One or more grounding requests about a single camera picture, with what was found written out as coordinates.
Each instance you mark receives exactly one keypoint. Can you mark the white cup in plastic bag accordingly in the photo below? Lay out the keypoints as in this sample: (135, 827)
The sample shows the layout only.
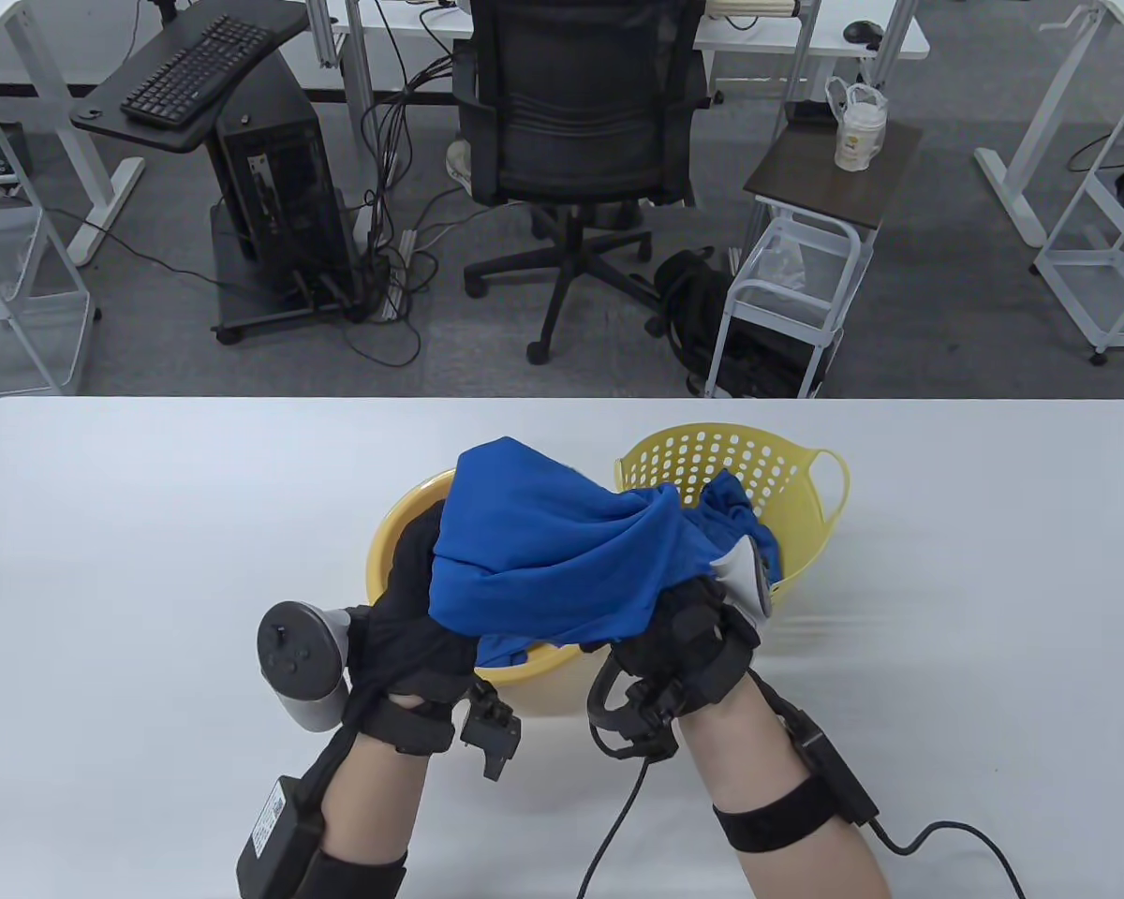
(857, 140)

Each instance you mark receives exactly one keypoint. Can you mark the black mesh office chair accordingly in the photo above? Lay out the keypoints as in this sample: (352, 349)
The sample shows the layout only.
(571, 103)

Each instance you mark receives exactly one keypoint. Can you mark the black box with white label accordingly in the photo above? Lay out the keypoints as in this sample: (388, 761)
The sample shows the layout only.
(272, 833)

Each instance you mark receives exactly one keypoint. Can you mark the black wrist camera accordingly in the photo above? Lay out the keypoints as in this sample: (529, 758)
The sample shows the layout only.
(492, 730)
(646, 726)

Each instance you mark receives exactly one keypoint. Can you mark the dark grey right controller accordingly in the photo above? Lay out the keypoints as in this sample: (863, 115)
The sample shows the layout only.
(745, 571)

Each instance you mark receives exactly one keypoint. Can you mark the brown side table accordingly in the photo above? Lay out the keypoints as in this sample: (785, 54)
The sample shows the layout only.
(806, 178)

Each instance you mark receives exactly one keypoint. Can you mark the yellow perforated basket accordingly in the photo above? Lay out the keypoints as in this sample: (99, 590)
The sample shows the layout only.
(801, 552)

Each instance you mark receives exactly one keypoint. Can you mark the person's right forearm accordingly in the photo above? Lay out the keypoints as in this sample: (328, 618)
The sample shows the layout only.
(759, 749)

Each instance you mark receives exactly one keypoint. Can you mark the black computer cart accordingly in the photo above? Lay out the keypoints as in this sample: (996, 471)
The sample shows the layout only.
(150, 136)

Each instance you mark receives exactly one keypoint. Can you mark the white round device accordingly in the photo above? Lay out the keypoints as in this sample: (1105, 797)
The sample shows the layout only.
(459, 164)

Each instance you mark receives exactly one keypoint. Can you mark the yellow round basin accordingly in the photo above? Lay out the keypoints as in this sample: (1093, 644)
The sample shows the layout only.
(412, 496)

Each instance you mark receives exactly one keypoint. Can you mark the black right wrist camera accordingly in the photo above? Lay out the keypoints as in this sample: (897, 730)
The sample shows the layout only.
(646, 726)

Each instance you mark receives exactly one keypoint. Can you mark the black keyboard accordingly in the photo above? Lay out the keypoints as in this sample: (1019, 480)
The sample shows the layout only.
(197, 70)

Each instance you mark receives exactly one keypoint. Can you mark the white power strip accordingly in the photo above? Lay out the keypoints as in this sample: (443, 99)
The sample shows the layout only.
(398, 290)

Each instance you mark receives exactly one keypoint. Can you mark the person's left hand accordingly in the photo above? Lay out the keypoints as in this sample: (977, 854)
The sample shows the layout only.
(393, 646)

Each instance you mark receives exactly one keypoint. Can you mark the black computer mouse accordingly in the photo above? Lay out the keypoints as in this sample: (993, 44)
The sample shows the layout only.
(862, 31)

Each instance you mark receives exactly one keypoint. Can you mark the blue t-shirt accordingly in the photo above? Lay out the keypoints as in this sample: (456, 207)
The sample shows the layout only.
(543, 543)

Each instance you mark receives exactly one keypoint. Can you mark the beige rolled item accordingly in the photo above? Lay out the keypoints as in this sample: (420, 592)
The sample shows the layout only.
(759, 7)

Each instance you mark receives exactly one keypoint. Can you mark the slim black wrist box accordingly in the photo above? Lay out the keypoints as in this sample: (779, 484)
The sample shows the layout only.
(834, 763)

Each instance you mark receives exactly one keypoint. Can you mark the black computer tower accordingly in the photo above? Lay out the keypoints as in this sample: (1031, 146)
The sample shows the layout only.
(281, 178)

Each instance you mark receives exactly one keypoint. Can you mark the white desk with aluminium frame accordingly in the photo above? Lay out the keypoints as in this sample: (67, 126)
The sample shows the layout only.
(768, 33)

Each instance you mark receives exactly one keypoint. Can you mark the person's left forearm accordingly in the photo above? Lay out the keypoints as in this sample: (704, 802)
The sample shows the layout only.
(375, 796)

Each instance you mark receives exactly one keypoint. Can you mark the white trolley cart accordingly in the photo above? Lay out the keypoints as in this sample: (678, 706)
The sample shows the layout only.
(787, 304)

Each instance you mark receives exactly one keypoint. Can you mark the black backpack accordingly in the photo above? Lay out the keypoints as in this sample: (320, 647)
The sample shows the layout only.
(688, 300)

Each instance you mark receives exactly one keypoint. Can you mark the person's right hand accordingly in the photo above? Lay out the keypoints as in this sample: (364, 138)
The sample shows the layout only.
(693, 646)

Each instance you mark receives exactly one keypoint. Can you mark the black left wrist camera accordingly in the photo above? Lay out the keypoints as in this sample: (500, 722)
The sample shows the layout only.
(492, 730)

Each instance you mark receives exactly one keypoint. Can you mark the grey white left controller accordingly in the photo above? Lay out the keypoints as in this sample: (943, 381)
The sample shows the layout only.
(295, 646)

